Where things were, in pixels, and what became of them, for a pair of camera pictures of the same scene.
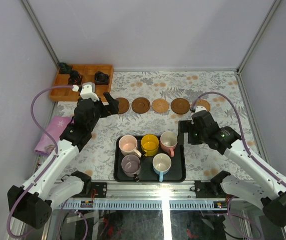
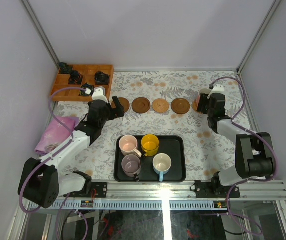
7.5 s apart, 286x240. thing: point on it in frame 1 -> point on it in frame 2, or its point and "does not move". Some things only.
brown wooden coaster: (123, 105) does not move
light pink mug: (127, 145) does not move
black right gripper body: (196, 137) -> (210, 113)
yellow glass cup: (150, 144) does not move
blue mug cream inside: (162, 163) does not move
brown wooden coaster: (140, 105) does not move
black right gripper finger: (180, 140) -> (207, 105)
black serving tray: (177, 172) does not move
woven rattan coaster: (160, 105) does not move
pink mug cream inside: (169, 140) -> (204, 90)
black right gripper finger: (184, 126) -> (202, 104)
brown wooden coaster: (180, 106) does not move
